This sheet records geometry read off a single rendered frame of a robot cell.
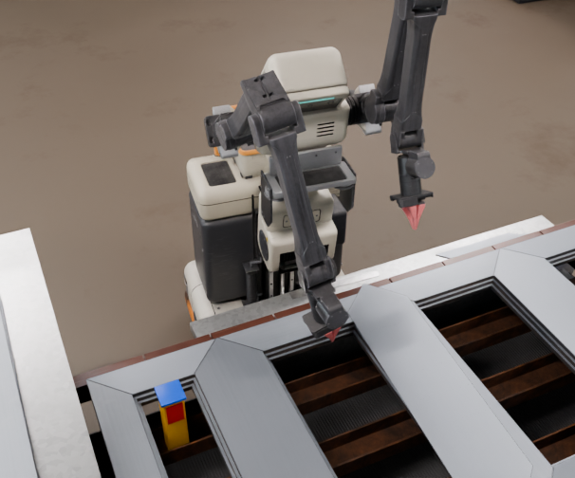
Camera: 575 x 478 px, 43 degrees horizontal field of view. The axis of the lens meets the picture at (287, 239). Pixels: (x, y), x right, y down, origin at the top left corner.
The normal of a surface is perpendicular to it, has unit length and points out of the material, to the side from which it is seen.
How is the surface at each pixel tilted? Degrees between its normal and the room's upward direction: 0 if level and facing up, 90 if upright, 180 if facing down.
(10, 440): 0
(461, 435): 0
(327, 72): 42
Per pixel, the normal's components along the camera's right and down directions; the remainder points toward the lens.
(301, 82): 0.22, -0.17
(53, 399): 0.01, -0.77
